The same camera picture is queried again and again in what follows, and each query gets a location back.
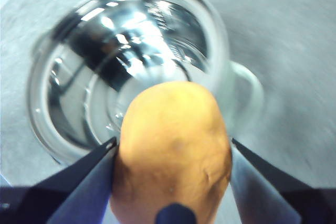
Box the brown potato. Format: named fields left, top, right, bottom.
left=109, top=80, right=233, bottom=224

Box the pale green electric pot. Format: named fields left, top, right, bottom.
left=26, top=0, right=265, bottom=166

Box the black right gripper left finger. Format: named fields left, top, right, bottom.
left=0, top=136, right=118, bottom=224

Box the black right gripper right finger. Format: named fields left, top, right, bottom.
left=230, top=137, right=336, bottom=224

